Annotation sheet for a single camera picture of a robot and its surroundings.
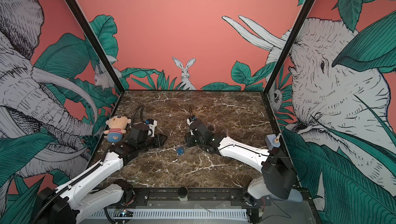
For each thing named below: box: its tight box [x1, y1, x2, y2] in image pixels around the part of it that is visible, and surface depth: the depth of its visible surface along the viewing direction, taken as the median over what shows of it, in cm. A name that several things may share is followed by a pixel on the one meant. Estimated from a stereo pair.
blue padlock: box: [176, 147, 185, 156], surface depth 90 cm
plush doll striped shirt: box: [103, 115, 132, 143], surface depth 94 cm
